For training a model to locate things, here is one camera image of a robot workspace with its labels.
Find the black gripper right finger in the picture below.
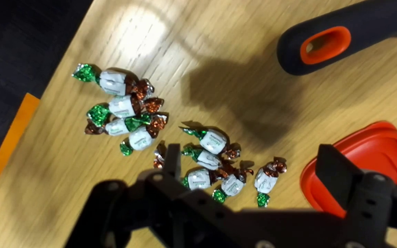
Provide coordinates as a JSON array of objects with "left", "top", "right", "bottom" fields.
[{"left": 314, "top": 144, "right": 397, "bottom": 248}]

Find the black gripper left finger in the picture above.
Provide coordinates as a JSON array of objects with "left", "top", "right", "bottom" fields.
[{"left": 64, "top": 142, "right": 237, "bottom": 248}]

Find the green brown sweet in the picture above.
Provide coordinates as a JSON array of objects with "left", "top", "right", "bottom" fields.
[
  {"left": 179, "top": 167, "right": 223, "bottom": 192},
  {"left": 211, "top": 160, "right": 255, "bottom": 204},
  {"left": 85, "top": 96, "right": 165, "bottom": 129},
  {"left": 84, "top": 112, "right": 169, "bottom": 138},
  {"left": 71, "top": 63, "right": 155, "bottom": 100},
  {"left": 180, "top": 142, "right": 244, "bottom": 173},
  {"left": 153, "top": 141, "right": 168, "bottom": 170},
  {"left": 252, "top": 156, "right": 288, "bottom": 210},
  {"left": 118, "top": 125, "right": 162, "bottom": 159},
  {"left": 179, "top": 122, "right": 231, "bottom": 158}
]

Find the red plastic lid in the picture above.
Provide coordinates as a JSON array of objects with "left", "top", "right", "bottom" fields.
[{"left": 299, "top": 120, "right": 397, "bottom": 221}]

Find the orange floor mat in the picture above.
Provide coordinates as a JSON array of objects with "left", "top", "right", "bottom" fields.
[{"left": 0, "top": 93, "right": 41, "bottom": 198}]

